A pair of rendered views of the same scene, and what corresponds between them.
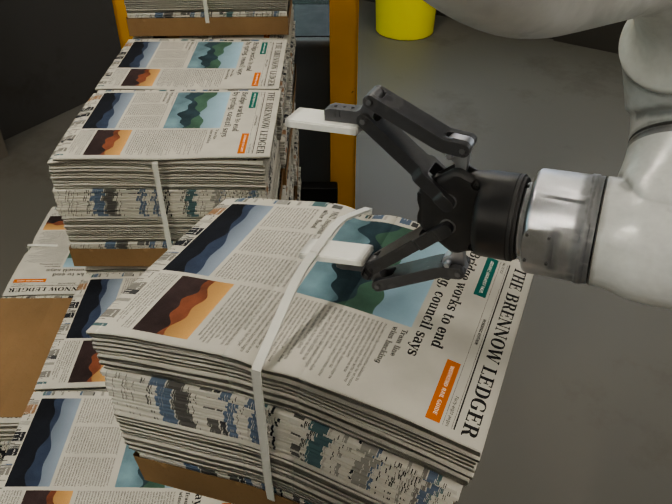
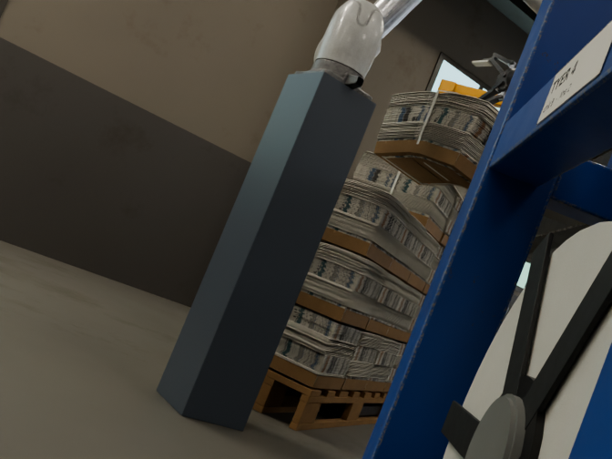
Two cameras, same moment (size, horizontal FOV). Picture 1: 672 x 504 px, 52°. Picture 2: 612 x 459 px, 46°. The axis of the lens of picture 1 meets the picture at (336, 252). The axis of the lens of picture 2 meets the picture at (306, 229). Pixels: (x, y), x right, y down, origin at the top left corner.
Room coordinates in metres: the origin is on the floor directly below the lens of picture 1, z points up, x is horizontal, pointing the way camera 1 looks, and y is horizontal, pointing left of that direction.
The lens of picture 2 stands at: (-1.79, -0.71, 0.44)
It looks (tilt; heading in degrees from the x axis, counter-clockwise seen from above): 4 degrees up; 25
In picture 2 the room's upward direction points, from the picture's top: 22 degrees clockwise
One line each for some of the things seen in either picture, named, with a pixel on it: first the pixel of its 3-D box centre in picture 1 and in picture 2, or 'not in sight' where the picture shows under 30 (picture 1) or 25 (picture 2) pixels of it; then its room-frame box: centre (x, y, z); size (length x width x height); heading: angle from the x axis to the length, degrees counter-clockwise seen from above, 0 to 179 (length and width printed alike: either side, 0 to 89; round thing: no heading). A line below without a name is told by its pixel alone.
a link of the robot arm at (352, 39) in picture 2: not in sight; (352, 38); (0.08, 0.26, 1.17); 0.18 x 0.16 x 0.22; 32
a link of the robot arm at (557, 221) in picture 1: (558, 224); not in sight; (0.47, -0.19, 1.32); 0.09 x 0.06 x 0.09; 156
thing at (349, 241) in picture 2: not in sight; (346, 313); (1.02, 0.29, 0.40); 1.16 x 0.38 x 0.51; 1
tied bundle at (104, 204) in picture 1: (178, 177); (401, 198); (1.16, 0.31, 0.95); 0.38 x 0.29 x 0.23; 90
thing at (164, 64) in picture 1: (198, 62); not in sight; (1.44, 0.30, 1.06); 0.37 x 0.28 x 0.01; 90
